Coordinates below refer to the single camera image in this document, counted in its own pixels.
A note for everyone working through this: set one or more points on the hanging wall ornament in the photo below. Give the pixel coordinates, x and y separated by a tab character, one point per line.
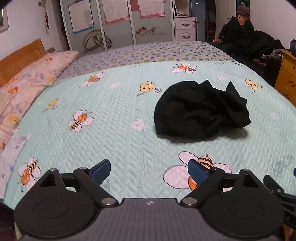
47	18

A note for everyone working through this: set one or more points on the wooden cabinet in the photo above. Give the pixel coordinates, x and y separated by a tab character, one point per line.
286	78

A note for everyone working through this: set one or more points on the dark clothes pile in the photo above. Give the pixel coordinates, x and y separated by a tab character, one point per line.
263	44

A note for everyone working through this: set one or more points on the purple floral bed sheet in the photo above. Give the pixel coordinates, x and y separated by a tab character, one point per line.
150	52

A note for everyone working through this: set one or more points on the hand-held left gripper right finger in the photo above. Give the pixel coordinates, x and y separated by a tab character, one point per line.
196	171

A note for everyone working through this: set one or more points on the wooden headboard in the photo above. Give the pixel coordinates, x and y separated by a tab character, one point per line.
18	58

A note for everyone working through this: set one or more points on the pale floral pillow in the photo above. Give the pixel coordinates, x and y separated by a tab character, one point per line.
11	162

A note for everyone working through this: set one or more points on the pink floral pillow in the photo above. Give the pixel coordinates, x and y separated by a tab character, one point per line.
30	78

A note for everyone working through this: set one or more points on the black pants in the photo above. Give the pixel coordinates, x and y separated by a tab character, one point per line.
196	111

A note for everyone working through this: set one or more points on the framed wall picture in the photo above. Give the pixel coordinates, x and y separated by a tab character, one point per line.
3	20

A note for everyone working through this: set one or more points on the bee print quilt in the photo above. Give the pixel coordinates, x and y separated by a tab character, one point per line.
115	120

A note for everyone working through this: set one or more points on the white drawer cabinet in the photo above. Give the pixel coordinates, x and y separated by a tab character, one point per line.
185	27

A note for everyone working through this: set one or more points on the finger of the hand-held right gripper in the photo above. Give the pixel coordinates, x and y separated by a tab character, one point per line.
277	192

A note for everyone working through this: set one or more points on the white wardrobe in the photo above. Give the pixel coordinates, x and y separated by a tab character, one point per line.
120	32

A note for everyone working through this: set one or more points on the pink bordered poster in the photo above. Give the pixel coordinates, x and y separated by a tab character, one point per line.
151	8
115	10

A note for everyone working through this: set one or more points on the blue framed paper sheet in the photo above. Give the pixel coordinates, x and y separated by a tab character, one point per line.
81	16

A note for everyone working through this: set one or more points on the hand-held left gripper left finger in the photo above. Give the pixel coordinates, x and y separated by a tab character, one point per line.
101	171

